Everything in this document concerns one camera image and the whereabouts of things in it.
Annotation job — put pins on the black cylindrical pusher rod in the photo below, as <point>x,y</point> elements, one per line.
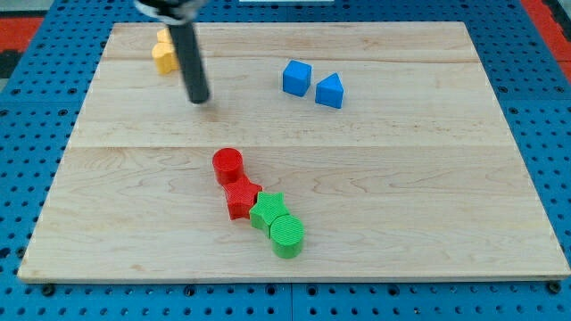
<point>190,62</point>

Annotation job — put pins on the green cylinder block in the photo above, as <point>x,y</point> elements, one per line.
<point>286,235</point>

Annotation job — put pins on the green star block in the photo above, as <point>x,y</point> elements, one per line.
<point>268,207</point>

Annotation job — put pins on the wooden board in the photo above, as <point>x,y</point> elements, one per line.
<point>416,178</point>

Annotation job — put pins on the blue triangular prism block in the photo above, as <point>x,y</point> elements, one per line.
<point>329,91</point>

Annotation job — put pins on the red cylinder block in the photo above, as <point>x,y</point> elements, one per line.
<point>228,165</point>

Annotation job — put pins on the yellow heart block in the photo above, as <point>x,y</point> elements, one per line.
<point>165,58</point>

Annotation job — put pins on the red star block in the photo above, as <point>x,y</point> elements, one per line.
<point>241,196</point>

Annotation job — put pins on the yellow block behind rod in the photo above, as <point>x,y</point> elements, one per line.
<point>163,36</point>

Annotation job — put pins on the blue cube block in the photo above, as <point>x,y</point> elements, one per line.
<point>296,78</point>

